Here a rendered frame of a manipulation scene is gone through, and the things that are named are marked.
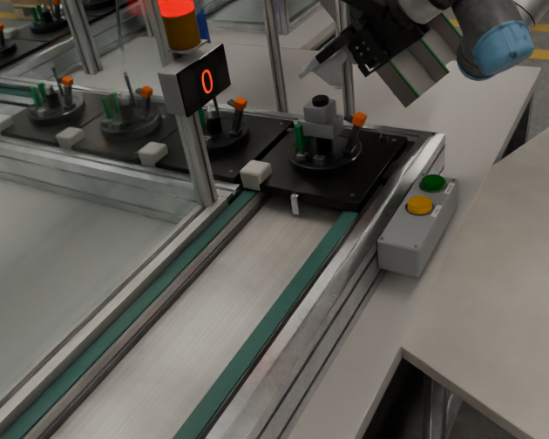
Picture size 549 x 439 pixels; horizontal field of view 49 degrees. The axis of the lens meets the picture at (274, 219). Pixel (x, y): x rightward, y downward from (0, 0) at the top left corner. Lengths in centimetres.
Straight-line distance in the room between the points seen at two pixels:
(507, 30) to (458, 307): 42
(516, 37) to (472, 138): 58
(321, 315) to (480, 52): 42
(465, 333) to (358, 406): 21
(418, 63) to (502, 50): 53
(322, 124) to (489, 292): 41
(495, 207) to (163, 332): 66
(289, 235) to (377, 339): 25
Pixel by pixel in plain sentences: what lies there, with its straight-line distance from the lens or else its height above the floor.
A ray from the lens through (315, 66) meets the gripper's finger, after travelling 102.
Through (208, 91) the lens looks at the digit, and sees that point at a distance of 98.
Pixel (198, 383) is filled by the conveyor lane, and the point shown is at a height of 92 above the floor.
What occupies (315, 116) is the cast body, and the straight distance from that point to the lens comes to 111.
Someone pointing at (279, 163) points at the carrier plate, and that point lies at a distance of 118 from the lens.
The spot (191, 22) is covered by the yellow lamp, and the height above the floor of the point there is 130.
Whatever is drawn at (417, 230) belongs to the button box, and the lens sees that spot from 99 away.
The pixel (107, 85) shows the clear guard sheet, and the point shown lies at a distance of 90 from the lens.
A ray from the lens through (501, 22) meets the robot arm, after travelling 89.
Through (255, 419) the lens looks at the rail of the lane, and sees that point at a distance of 76.
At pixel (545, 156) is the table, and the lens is 139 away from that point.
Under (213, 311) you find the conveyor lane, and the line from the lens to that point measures 96.
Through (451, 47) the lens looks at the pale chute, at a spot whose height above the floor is 101.
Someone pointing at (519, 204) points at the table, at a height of 86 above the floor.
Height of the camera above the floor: 157
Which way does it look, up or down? 36 degrees down
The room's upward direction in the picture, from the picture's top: 10 degrees counter-clockwise
